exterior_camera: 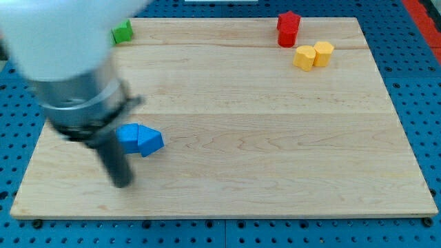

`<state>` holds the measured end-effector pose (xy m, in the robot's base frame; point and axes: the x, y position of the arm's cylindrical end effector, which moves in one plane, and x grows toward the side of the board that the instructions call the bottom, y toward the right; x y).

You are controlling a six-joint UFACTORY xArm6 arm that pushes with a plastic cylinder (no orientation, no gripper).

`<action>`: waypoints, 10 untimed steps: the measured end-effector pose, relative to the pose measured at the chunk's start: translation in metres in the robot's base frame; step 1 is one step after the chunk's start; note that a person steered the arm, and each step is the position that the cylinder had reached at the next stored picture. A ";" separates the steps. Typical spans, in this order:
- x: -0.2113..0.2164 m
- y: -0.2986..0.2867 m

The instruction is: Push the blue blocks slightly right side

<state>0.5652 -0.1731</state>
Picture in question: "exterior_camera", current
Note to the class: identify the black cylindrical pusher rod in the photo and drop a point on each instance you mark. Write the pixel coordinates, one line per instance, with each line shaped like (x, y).
(112, 155)

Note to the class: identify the blue cube block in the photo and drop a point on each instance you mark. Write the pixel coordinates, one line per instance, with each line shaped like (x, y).
(127, 135)

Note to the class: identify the blue triangular block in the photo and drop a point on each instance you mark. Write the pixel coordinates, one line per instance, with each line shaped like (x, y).
(149, 140)

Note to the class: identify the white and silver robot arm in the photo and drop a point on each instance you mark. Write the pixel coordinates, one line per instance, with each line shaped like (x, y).
(63, 49)

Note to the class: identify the green block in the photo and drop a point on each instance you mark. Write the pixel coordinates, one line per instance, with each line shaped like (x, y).
(123, 32)

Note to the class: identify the light wooden board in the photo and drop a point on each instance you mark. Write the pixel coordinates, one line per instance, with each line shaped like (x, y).
(247, 134)

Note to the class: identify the yellow heart block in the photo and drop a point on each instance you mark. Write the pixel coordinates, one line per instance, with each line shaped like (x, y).
(304, 57)

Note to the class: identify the red cylinder block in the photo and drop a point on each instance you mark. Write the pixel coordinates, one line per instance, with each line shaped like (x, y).
(287, 36)

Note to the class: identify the red star block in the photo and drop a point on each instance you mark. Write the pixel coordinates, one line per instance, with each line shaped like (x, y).
(288, 19)

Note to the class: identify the yellow hexagon block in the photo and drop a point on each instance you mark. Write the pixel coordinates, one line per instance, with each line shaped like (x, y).
(324, 50)

